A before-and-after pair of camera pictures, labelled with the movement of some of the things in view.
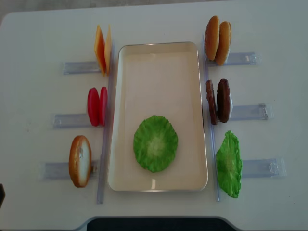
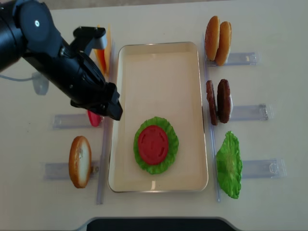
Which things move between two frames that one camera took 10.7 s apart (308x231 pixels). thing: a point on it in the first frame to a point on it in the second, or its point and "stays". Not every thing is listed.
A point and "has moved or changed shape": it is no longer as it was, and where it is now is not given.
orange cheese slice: (99, 49) stays
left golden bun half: (212, 37) stays
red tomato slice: (103, 106) has moved or changed shape
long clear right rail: (206, 70) stays
